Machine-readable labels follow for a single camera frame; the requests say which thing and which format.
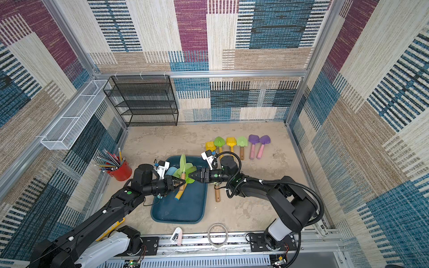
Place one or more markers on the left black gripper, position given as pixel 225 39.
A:
pixel 170 182

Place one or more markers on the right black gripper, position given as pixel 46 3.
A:
pixel 204 175

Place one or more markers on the yellow shovel wooden handle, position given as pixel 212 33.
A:
pixel 210 146

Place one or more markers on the purple shovel long pink handle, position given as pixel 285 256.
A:
pixel 253 139

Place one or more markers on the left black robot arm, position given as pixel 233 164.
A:
pixel 66 250

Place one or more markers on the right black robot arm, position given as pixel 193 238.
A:
pixel 296 205

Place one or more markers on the teal plastic storage box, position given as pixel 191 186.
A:
pixel 189 209

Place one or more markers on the red pencil cup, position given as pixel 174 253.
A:
pixel 123 173

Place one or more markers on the pink white small device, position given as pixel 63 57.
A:
pixel 177 236

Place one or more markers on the bright green shovel yellow handle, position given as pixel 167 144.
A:
pixel 189 168

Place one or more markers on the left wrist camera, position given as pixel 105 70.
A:
pixel 160 169

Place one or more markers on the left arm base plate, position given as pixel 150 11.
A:
pixel 147 246

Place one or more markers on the black wire shelf rack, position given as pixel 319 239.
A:
pixel 143 100

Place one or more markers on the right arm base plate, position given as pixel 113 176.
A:
pixel 260 242

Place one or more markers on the white wire mesh basket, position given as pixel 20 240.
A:
pixel 64 133

